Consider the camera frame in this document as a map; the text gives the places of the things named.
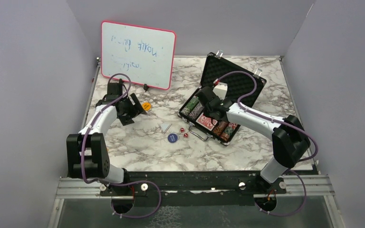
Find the brown chip stack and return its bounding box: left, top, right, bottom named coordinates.
left=188, top=103, right=204, bottom=121

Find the black mounting rail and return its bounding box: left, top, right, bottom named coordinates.
left=69, top=170, right=318, bottom=209

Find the blue dealer button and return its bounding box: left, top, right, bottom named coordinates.
left=167, top=133, right=179, bottom=143

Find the purple cable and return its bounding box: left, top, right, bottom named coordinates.
left=80, top=73, right=163, bottom=220
left=214, top=70, right=319, bottom=218

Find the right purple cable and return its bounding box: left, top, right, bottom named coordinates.
left=214, top=70, right=319, bottom=218

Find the orange chip row in case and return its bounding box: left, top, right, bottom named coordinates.
left=212, top=121, right=229, bottom=136

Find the orange dealer button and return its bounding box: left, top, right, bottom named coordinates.
left=142, top=102, right=152, bottom=111

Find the red playing card deck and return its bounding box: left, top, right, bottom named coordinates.
left=196, top=113, right=218, bottom=131

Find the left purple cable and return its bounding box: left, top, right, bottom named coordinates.
left=80, top=73, right=163, bottom=220

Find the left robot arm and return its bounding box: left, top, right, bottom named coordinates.
left=66, top=79, right=146, bottom=195

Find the green chip stack in case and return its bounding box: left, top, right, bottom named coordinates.
left=181, top=96, right=199, bottom=115

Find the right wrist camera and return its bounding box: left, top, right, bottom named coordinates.
left=212, top=82, right=228, bottom=100

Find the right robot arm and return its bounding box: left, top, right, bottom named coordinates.
left=195, top=86, right=311, bottom=193

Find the pink framed whiteboard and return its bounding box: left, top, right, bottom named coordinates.
left=101, top=21, right=176, bottom=90

